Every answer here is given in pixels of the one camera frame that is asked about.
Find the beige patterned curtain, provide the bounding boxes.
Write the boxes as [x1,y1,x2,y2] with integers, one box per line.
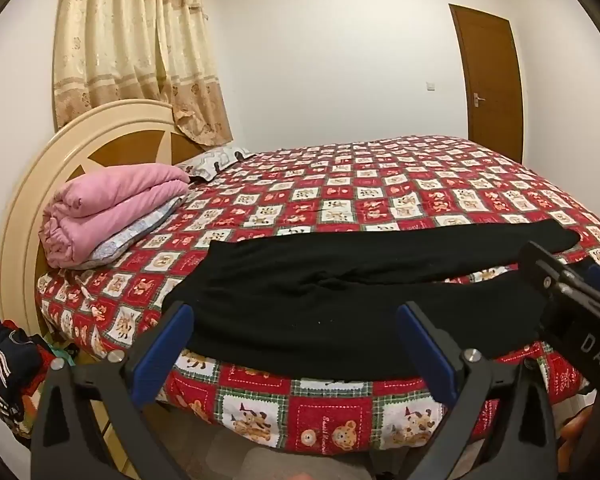
[52,0,233,143]

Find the black pants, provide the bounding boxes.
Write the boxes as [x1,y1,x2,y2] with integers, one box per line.
[161,219,581,380]

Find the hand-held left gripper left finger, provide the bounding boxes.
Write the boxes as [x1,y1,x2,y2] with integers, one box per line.
[30,301,196,480]

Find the pink folded blanket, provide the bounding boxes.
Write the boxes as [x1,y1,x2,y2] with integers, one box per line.
[38,164,191,269]

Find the bed with red printed bedspread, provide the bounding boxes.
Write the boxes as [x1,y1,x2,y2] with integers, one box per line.
[35,134,600,453]

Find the grey patterned pillow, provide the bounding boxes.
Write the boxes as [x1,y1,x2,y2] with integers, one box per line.
[174,145,253,183]

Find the cream and brown headboard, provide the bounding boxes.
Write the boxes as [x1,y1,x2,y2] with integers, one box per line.
[0,99,206,333]

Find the pile of dark striped clothes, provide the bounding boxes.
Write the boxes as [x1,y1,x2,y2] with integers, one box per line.
[0,316,71,436]

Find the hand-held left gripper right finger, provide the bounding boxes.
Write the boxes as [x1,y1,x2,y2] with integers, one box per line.
[396,301,561,480]

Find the brown wooden door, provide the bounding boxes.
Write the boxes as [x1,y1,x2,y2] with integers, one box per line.
[449,3,524,163]

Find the light floral folded quilt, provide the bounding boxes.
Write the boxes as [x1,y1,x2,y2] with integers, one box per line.
[87,195,186,267]

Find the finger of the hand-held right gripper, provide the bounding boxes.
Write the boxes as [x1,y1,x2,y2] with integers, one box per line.
[519,241,600,318]
[575,256,600,295]

